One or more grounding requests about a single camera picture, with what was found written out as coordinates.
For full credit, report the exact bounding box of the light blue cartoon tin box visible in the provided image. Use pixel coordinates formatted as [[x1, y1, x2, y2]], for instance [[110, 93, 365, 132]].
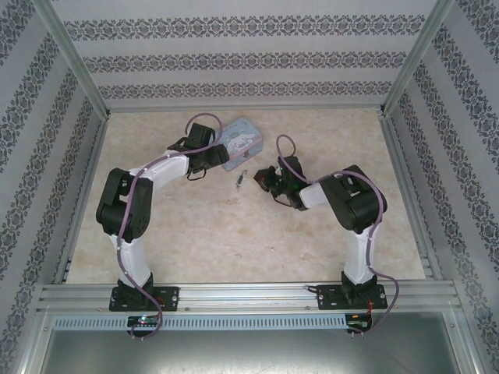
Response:
[[221, 119, 265, 173]]

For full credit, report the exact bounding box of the right controller circuit board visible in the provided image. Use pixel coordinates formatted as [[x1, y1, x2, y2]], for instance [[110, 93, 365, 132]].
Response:
[[345, 318, 372, 333]]

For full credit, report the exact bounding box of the controller circuit board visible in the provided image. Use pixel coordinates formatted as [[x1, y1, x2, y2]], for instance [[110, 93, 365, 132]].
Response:
[[127, 316, 161, 329], [345, 318, 372, 333]]

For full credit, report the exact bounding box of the grey sheet metal panel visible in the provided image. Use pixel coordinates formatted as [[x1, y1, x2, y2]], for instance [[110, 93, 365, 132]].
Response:
[[17, 307, 483, 374]]

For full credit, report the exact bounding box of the left controller circuit board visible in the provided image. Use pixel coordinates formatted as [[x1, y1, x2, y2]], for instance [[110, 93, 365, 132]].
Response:
[[127, 316, 161, 329]]

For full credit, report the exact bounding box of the aluminium mounting rail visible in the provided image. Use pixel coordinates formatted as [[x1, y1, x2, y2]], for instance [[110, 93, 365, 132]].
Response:
[[36, 278, 462, 313]]

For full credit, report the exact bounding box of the aluminium side rail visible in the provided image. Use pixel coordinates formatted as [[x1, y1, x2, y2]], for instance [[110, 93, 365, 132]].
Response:
[[53, 115, 111, 285], [380, 112, 444, 281]]

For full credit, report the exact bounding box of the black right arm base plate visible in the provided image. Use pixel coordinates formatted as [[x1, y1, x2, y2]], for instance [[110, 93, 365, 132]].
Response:
[[315, 283, 389, 312]]

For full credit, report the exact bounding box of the slotted grey cable duct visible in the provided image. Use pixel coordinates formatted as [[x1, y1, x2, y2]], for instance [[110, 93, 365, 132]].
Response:
[[51, 313, 349, 331]]

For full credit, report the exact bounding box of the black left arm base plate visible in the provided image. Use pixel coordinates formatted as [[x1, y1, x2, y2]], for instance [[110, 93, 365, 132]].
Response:
[[108, 286, 180, 312]]

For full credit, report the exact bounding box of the aluminium frame post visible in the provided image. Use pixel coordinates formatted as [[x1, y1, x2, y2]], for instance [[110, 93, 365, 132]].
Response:
[[32, 0, 112, 118], [377, 0, 456, 115]]

